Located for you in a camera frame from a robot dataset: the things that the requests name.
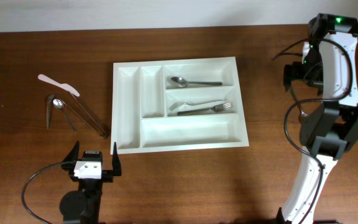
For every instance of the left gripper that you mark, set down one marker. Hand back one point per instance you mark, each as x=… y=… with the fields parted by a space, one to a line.
x=107 y=175

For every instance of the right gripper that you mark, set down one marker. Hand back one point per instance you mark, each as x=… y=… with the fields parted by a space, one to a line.
x=293 y=72

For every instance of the steel spoon bowl down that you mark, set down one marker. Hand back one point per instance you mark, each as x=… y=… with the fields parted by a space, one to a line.
x=302 y=116

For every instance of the large steel fork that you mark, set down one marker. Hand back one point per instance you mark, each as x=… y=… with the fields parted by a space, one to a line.
x=216 y=109

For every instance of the large steel spoon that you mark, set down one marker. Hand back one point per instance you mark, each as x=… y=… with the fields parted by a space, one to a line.
x=182 y=83

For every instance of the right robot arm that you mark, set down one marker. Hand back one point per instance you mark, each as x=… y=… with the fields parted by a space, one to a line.
x=326 y=127

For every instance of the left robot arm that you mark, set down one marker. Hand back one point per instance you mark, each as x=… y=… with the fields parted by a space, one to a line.
x=83 y=205

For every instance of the metal tongs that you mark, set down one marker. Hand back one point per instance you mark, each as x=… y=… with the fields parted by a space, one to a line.
x=81 y=111

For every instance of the small steel teaspoon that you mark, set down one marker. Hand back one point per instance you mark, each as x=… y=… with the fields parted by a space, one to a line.
x=59 y=105

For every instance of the small dark steel spoon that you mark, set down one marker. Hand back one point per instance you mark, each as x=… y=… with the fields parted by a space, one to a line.
x=48 y=110

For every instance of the white plastic cutlery tray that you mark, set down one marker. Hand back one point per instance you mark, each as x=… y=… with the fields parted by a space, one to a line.
x=142 y=95

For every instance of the white plastic knife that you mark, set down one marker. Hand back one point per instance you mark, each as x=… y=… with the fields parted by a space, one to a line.
x=63 y=86

